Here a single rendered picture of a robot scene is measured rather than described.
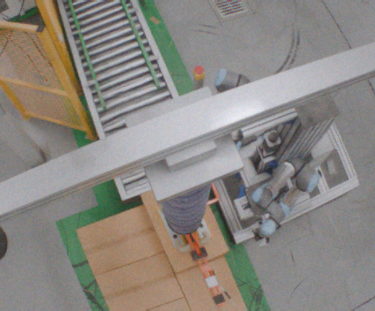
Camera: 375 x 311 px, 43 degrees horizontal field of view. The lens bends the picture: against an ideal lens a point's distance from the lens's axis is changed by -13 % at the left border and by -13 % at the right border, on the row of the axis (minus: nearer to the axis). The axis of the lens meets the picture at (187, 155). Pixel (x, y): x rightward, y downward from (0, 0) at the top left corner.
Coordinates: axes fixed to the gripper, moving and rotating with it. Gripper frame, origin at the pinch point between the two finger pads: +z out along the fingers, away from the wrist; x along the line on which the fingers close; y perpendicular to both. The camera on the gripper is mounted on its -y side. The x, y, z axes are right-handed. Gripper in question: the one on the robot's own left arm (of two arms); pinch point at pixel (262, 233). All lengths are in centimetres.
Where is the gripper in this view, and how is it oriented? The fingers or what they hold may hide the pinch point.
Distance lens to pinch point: 306.8
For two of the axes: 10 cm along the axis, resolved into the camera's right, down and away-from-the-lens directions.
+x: 3.7, 9.0, -2.4
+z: -0.1, 2.6, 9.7
